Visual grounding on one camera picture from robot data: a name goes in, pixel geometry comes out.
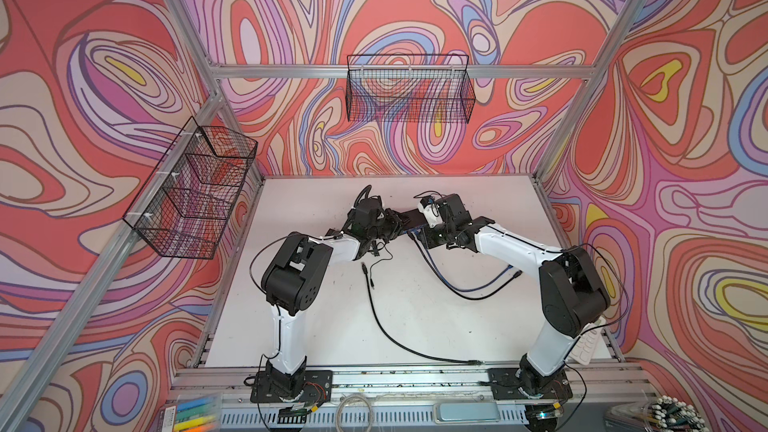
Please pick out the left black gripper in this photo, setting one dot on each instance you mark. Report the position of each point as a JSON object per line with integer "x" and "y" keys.
{"x": 393, "y": 219}

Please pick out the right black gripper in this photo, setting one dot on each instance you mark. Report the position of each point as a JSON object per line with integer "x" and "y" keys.
{"x": 430, "y": 242}

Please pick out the black network switch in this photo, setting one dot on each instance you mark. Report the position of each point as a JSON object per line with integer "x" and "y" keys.
{"x": 412, "y": 220}

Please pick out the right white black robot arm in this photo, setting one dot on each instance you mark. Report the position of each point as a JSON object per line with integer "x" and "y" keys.
{"x": 572, "y": 293}

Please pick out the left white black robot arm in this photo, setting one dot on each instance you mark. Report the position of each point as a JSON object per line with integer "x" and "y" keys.
{"x": 293, "y": 278}

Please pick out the white calculator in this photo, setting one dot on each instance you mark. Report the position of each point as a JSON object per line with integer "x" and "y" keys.
{"x": 585, "y": 348}

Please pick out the grey flat device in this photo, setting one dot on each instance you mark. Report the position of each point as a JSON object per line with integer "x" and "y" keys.
{"x": 466, "y": 412}

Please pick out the box of coloured markers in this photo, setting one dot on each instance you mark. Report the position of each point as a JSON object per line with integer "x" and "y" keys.
{"x": 201, "y": 414}

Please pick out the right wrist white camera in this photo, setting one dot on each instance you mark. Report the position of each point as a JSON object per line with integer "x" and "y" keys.
{"x": 430, "y": 210}

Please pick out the black wire basket back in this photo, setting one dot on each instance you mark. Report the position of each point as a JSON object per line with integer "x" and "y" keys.
{"x": 410, "y": 88}

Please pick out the black wire basket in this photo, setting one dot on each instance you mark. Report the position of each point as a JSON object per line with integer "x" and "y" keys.
{"x": 410, "y": 88}
{"x": 185, "y": 207}

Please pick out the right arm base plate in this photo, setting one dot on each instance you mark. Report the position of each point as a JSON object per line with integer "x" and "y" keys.
{"x": 509, "y": 384}

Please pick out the aluminium front rail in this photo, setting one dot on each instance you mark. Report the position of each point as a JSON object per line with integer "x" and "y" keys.
{"x": 402, "y": 398}

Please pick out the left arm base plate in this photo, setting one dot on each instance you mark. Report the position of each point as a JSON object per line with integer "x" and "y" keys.
{"x": 311, "y": 387}

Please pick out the black wire basket left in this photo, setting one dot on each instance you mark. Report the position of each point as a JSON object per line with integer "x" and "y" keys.
{"x": 185, "y": 207}

